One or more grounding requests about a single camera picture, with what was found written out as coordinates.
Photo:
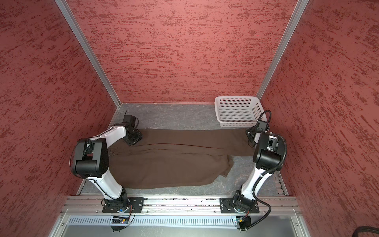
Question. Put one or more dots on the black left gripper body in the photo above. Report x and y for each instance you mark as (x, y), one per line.
(132, 138)

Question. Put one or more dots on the aluminium left corner post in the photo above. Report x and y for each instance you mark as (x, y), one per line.
(73, 24)

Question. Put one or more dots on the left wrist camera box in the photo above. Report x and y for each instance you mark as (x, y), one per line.
(130, 120)

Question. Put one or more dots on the white perforated plastic basket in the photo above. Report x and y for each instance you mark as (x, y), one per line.
(238, 111)

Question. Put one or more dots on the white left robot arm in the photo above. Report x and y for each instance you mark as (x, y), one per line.
(90, 161)

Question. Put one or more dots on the aluminium right corner post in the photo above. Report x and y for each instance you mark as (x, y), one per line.
(287, 35)

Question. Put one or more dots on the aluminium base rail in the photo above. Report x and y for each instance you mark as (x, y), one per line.
(175, 205)

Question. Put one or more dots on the right small circuit board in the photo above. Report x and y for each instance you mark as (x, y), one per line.
(243, 222)

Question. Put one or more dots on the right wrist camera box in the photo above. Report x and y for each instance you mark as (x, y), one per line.
(262, 126)

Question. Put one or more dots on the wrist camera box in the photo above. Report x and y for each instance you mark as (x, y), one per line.
(262, 126)
(130, 120)

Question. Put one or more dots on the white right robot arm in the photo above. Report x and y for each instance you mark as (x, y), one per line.
(269, 157)

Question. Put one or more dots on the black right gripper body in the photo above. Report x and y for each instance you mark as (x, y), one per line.
(249, 132)

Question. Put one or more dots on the left small circuit board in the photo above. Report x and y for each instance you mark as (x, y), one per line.
(120, 220)

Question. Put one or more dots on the aluminium corner post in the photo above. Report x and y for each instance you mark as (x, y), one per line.
(73, 24)
(287, 35)

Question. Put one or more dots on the white slotted cable duct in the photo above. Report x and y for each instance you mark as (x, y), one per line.
(166, 221)

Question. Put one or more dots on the small circuit board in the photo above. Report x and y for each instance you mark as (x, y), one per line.
(120, 220)
(243, 222)

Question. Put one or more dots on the brown corduroy trousers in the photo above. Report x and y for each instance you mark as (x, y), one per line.
(173, 158)

